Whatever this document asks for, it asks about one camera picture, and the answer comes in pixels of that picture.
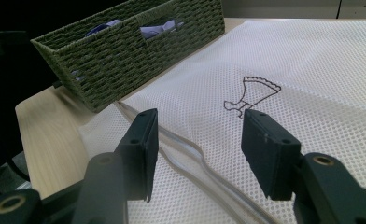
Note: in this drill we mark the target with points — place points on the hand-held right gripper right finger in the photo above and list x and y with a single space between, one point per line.
268 152

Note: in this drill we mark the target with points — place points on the green woven basket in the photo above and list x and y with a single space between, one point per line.
122 65

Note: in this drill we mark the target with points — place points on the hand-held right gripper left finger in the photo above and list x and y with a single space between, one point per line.
140 146

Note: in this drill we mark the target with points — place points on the white mesh laundry bag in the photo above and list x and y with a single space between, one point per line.
265 77

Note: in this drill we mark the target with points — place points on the purple cloth garment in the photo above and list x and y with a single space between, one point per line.
156 29

